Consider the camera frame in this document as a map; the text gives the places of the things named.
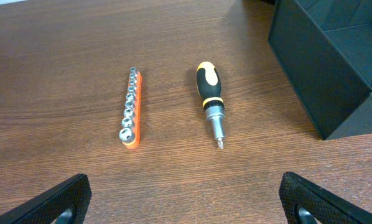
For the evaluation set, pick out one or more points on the black open box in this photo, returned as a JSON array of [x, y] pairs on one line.
[[325, 49]]

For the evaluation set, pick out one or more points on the black yellow stubby screwdriver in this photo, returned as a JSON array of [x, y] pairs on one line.
[[209, 89]]

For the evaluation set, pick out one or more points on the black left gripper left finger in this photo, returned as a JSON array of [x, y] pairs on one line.
[[67, 202]]

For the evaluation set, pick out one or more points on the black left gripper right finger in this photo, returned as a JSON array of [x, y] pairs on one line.
[[305, 202]]

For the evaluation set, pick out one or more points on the orange socket bit holder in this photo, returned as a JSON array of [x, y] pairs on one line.
[[130, 134]]

